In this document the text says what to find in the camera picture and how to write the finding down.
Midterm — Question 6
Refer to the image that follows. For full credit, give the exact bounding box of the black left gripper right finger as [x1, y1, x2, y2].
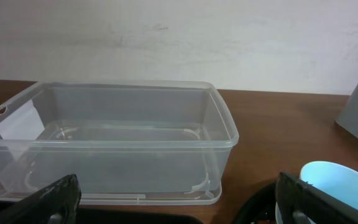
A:
[275, 172, 358, 224]

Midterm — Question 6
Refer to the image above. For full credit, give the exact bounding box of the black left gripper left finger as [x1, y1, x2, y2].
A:
[0, 174, 81, 224]

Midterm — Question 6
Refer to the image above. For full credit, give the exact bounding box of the clear plastic waste bin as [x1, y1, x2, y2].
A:
[0, 81, 239, 205]

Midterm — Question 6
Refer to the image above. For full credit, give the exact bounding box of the black rectangular tray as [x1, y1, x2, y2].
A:
[0, 201, 203, 224]

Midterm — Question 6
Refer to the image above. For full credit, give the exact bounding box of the round black serving tray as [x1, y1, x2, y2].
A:
[232, 182, 276, 224]

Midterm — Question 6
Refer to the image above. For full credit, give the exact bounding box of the light blue plastic cup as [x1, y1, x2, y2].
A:
[275, 161, 358, 223]

